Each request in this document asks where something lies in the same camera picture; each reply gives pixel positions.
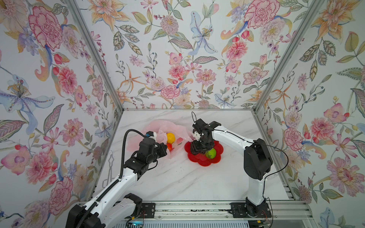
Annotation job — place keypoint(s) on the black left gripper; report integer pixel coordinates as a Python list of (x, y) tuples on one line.
[(163, 152)]

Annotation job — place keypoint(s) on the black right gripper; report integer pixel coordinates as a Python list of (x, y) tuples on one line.
[(195, 147)]

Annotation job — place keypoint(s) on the red orange pepper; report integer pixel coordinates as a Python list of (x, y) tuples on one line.
[(169, 146)]

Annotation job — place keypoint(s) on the green lime fruit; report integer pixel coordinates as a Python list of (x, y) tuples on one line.
[(211, 154)]

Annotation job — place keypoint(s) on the yellow bell pepper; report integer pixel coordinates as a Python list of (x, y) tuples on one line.
[(170, 138)]

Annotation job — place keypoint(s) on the pink plastic bag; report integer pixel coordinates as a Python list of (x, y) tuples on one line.
[(162, 128)]

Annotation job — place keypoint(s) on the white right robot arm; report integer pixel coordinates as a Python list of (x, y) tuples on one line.
[(257, 164)]

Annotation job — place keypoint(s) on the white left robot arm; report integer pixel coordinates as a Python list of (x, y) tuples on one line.
[(114, 188)]

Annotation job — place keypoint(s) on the red flower-shaped plate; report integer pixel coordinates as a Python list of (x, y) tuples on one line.
[(201, 159)]

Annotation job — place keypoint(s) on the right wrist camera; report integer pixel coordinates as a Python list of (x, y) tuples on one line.
[(196, 135)]

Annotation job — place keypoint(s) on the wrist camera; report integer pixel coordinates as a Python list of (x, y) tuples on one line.
[(196, 135), (151, 137)]

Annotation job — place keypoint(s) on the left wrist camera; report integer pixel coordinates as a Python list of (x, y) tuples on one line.
[(151, 137)]

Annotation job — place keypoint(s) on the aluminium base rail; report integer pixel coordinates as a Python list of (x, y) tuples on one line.
[(280, 210)]

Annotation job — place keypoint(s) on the aluminium frame post left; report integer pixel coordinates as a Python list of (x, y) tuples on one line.
[(77, 16)]

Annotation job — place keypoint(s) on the aluminium frame post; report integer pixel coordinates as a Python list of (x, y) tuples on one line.
[(303, 27), (77, 16)]

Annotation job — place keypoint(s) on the aluminium frame post right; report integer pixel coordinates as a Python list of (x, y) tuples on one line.
[(303, 27)]

